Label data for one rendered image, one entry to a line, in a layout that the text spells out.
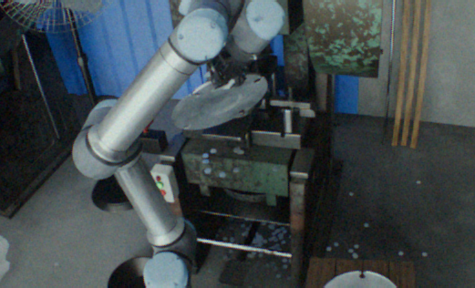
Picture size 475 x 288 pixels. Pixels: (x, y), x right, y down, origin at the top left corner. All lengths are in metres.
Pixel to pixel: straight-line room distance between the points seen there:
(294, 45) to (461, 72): 1.41
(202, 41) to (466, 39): 2.19
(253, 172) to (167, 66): 0.84
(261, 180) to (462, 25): 1.66
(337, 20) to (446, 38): 1.74
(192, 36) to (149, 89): 0.13
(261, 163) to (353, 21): 0.66
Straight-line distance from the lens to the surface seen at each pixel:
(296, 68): 1.68
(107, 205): 2.37
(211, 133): 1.36
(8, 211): 2.67
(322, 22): 0.98
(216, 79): 0.96
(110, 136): 0.81
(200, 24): 0.65
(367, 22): 0.97
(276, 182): 1.48
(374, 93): 2.81
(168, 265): 1.12
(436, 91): 2.81
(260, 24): 0.77
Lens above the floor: 1.53
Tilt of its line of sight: 36 degrees down
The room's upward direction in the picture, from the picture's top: 7 degrees counter-clockwise
